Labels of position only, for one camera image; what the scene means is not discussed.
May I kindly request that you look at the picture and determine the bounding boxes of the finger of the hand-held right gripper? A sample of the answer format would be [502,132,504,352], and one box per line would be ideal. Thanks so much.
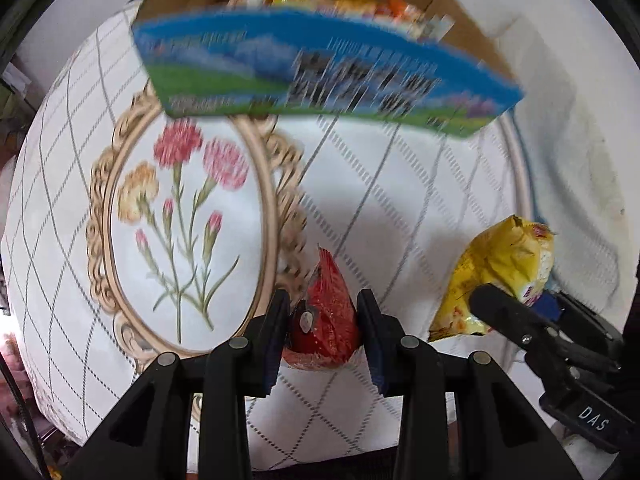
[468,283,576,368]
[536,291,628,361]

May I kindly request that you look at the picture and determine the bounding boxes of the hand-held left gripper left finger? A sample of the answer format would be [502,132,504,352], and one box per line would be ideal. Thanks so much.
[62,289,292,480]

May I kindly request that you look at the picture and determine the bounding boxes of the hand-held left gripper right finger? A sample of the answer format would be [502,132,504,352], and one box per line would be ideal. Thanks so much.
[356,289,566,480]

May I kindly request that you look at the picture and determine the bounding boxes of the yellow snack packet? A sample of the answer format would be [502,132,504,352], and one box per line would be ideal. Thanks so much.
[427,214,556,344]

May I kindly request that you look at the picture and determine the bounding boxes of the red snack packet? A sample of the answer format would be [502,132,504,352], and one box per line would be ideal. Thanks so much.
[280,245,364,372]

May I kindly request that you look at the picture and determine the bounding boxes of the blue green printed cardboard box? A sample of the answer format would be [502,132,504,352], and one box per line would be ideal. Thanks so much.
[131,0,525,139]

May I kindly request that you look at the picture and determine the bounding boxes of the white floral tablecloth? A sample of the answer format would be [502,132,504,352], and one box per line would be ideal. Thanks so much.
[0,7,534,472]

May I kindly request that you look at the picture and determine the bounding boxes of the pile of assorted snack packets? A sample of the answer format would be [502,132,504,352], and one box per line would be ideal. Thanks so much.
[227,0,456,44]

